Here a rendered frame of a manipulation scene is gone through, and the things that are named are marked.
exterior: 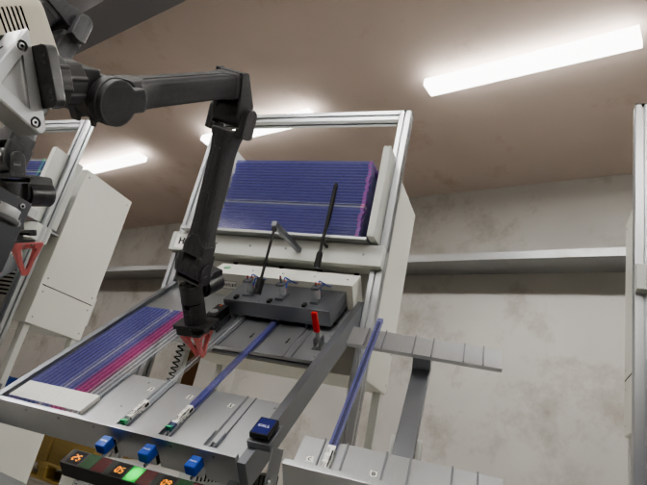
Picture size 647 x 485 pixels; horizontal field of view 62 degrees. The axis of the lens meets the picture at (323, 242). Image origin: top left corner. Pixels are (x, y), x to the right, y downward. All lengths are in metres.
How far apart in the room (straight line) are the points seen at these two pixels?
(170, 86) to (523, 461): 3.57
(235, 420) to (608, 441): 3.14
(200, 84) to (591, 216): 3.75
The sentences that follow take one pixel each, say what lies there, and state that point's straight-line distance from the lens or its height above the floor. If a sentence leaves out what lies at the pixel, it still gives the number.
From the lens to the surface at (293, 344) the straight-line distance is 1.46.
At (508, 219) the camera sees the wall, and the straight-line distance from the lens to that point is 4.70.
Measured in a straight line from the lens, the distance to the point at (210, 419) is 1.24.
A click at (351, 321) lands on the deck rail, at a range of 1.54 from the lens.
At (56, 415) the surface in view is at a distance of 1.37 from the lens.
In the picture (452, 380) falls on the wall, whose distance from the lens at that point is 4.40.
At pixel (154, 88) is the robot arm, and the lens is 1.05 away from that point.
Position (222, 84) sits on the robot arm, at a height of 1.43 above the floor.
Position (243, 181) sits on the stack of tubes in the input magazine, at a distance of 1.91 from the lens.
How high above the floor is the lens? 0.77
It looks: 21 degrees up
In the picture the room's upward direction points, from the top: 13 degrees clockwise
